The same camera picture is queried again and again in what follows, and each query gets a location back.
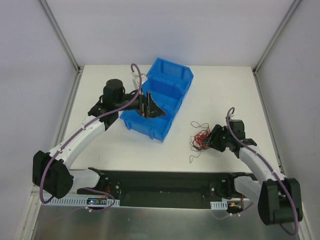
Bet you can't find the red cable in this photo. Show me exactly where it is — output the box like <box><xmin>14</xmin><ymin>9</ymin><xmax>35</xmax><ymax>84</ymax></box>
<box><xmin>192</xmin><ymin>128</ymin><xmax>212</xmax><ymax>151</ymax></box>

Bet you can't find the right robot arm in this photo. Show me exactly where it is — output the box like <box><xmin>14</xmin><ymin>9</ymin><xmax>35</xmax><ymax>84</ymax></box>
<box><xmin>203</xmin><ymin>119</ymin><xmax>303</xmax><ymax>225</ymax></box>

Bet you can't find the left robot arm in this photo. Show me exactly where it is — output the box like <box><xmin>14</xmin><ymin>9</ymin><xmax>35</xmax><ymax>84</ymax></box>
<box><xmin>32</xmin><ymin>79</ymin><xmax>166</xmax><ymax>204</ymax></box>

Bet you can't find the blue plastic compartment bin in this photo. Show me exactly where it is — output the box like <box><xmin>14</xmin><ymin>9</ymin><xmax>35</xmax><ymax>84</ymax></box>
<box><xmin>120</xmin><ymin>57</ymin><xmax>194</xmax><ymax>142</ymax></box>

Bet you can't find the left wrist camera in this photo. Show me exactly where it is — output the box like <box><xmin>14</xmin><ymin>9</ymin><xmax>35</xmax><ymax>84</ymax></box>
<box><xmin>132</xmin><ymin>72</ymin><xmax>148</xmax><ymax>90</ymax></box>

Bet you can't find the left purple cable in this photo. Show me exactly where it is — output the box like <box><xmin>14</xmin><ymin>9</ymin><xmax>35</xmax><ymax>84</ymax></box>
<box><xmin>39</xmin><ymin>63</ymin><xmax>145</xmax><ymax>205</ymax></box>

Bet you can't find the purple cable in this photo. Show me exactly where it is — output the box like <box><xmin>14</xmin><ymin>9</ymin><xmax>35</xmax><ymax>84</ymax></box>
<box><xmin>225</xmin><ymin>107</ymin><xmax>300</xmax><ymax>236</ymax></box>
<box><xmin>39</xmin><ymin>63</ymin><xmax>145</xmax><ymax>205</ymax></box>

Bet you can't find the right white cable duct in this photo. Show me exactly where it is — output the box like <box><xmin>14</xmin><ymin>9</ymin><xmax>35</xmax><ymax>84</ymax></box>
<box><xmin>210</xmin><ymin>200</ymin><xmax>228</xmax><ymax>211</ymax></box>

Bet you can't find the white cable duct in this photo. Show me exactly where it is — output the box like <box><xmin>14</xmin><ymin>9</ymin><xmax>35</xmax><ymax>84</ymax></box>
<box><xmin>210</xmin><ymin>200</ymin><xmax>228</xmax><ymax>211</ymax></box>
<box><xmin>47</xmin><ymin>196</ymin><xmax>120</xmax><ymax>208</ymax></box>

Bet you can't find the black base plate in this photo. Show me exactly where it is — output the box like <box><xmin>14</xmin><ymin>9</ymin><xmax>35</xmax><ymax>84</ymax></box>
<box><xmin>76</xmin><ymin>167</ymin><xmax>261</xmax><ymax>210</ymax></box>

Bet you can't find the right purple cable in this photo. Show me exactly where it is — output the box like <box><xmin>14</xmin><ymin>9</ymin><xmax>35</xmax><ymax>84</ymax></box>
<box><xmin>225</xmin><ymin>107</ymin><xmax>300</xmax><ymax>236</ymax></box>

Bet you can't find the left white cable duct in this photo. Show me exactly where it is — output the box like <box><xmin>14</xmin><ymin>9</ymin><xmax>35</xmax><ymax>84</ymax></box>
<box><xmin>47</xmin><ymin>196</ymin><xmax>120</xmax><ymax>208</ymax></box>

